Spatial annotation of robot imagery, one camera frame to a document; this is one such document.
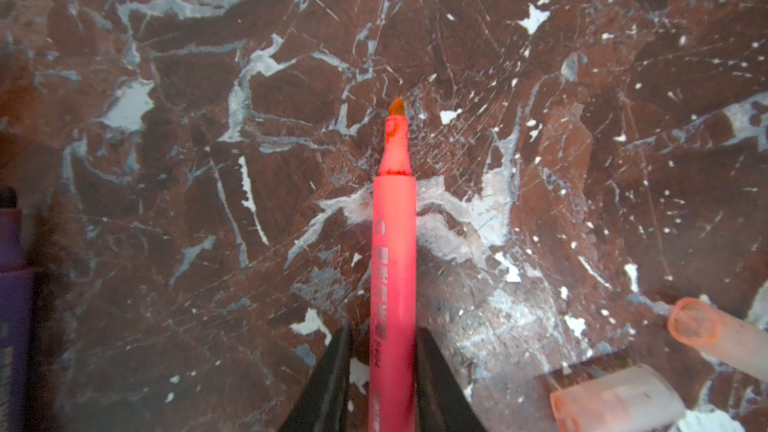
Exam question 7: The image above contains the translucent pen cap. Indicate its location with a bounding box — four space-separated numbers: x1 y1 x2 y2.
550 364 686 432
667 298 767 382

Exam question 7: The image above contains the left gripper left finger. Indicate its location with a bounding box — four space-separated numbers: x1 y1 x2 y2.
279 325 352 432

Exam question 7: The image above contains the pink marker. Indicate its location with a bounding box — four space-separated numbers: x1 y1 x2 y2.
368 98 417 431

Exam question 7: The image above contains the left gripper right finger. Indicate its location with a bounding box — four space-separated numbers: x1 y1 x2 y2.
415 327 486 432

